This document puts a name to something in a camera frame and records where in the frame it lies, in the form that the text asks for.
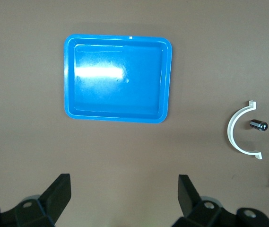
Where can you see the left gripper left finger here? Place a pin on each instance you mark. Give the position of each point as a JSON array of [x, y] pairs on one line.
[[54, 198]]

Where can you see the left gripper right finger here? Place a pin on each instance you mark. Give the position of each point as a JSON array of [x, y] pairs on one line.
[[188, 201]]

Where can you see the black cylindrical capacitor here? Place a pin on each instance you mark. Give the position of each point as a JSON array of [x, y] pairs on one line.
[[258, 125]]

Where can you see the large white pipe clamp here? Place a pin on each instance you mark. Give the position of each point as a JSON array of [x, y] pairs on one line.
[[230, 132]]

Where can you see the blue plastic tray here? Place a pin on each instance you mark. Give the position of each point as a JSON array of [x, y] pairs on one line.
[[117, 94]]

